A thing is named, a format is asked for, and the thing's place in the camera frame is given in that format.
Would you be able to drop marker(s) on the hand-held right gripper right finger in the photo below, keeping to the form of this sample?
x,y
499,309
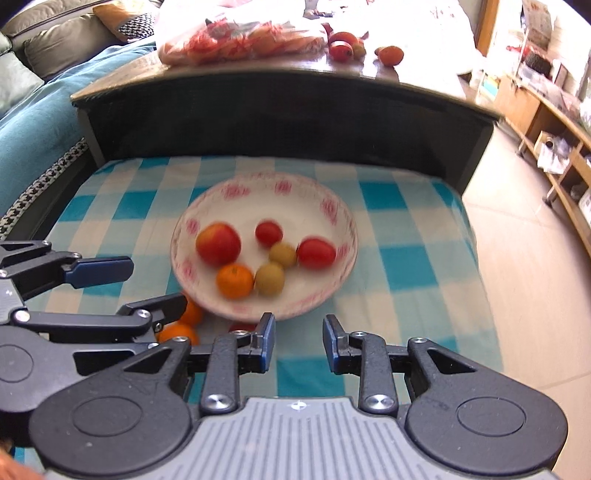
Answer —
x,y
330,344

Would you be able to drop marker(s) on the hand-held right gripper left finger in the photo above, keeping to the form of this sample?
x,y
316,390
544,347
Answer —
x,y
265,341

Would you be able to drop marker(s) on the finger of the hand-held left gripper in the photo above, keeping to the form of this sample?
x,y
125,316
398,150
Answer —
x,y
157,310
99,272

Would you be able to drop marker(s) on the orange mandarin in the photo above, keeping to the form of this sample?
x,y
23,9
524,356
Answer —
x,y
178,333
235,280
193,314

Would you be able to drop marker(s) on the small brown longan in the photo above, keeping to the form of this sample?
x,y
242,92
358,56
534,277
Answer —
x,y
282,254
269,278

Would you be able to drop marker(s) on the red yellow apple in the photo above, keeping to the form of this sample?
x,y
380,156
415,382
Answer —
x,y
218,243

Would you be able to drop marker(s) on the oblong red cherry tomato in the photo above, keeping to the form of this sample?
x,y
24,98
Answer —
x,y
316,253

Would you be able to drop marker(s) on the round red cherry tomato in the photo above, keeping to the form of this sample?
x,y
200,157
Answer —
x,y
269,233

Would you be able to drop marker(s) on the white floral plate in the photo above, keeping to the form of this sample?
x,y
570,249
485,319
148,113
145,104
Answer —
x,y
277,203

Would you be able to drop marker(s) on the blue checkered tablecloth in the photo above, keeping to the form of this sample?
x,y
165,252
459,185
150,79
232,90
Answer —
x,y
401,286

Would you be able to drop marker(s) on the blue blanket with houndstooth trim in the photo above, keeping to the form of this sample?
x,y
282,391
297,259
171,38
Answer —
x,y
41,129

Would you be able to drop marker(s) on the pale teal cushion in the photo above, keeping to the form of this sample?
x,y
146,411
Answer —
x,y
16,78

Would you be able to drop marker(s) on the dark coffee table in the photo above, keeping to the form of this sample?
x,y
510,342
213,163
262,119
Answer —
x,y
277,120

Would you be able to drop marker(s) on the grey sofa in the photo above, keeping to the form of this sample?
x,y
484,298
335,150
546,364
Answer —
x,y
60,41

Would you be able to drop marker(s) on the orange houndstooth cushion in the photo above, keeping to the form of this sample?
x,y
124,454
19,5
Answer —
x,y
134,18

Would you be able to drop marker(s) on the plastic bag of red fruit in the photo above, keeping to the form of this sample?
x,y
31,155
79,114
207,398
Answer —
x,y
240,41

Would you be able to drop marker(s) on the white carton box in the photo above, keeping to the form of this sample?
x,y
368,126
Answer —
x,y
585,201

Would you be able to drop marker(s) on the white crumpled bag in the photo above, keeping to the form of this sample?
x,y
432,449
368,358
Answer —
x,y
554,154

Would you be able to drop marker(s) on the orange fruit on table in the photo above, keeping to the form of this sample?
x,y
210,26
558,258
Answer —
x,y
391,55

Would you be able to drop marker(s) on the wooden media cabinet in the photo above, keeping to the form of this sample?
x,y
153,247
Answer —
x,y
545,110

